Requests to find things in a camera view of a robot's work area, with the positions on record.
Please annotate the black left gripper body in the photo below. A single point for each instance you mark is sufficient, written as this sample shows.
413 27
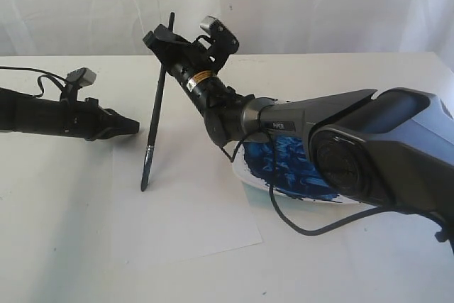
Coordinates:
78 119

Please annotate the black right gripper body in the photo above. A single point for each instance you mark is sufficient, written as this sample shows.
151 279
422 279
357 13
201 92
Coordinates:
196 70

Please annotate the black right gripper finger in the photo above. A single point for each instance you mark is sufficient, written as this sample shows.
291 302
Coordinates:
158 47
175 41

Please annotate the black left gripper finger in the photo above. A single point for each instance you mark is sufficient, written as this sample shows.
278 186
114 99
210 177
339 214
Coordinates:
112 132
113 120

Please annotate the black paintbrush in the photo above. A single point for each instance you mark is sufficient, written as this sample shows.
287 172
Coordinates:
152 135

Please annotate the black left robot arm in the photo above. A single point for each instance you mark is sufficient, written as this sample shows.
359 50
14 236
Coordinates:
11 110

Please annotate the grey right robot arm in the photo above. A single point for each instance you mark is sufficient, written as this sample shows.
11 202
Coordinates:
392 150

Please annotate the white plate with blue paint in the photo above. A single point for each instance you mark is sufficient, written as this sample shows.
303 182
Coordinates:
285 160

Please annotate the white paper sheet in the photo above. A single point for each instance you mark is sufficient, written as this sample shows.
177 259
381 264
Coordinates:
193 205

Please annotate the white backdrop curtain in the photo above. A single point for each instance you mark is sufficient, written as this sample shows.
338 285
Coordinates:
117 27

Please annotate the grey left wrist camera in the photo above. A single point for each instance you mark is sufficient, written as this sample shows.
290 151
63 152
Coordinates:
82 77

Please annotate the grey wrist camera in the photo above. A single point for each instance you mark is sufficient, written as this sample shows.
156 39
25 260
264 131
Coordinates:
82 77
222 42

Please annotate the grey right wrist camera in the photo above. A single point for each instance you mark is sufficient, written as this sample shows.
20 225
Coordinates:
222 42

